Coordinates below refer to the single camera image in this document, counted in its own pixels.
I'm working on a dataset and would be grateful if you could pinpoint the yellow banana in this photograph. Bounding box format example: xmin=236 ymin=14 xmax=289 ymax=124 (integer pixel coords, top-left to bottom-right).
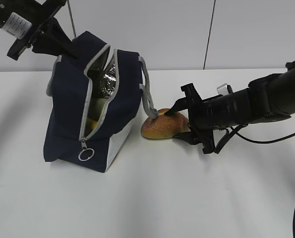
xmin=85 ymin=118 xmax=98 ymax=130

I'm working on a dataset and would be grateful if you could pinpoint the brown bread roll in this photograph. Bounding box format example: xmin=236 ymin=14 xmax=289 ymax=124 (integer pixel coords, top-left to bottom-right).
xmin=141 ymin=108 xmax=190 ymax=139

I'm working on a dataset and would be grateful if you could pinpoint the navy blue lunch bag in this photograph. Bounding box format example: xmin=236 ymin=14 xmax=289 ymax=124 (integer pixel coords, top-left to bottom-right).
xmin=43 ymin=31 xmax=158 ymax=173

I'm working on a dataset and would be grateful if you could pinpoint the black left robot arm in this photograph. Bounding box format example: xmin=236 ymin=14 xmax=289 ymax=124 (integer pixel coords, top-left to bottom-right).
xmin=0 ymin=0 xmax=80 ymax=60

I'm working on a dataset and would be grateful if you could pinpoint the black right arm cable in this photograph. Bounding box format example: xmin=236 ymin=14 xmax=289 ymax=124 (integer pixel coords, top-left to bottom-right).
xmin=213 ymin=122 xmax=295 ymax=238

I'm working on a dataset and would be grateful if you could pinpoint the green lid glass container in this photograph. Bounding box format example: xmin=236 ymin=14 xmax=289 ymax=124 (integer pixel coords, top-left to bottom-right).
xmin=87 ymin=98 xmax=108 ymax=121

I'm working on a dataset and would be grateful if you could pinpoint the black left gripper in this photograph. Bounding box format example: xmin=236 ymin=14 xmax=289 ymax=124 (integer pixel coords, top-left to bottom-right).
xmin=7 ymin=0 xmax=78 ymax=60

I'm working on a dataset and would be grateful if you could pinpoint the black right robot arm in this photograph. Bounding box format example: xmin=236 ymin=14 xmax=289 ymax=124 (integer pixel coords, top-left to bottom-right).
xmin=165 ymin=61 xmax=295 ymax=154

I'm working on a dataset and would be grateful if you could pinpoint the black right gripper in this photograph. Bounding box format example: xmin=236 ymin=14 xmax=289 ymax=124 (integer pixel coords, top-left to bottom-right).
xmin=164 ymin=83 xmax=251 ymax=154

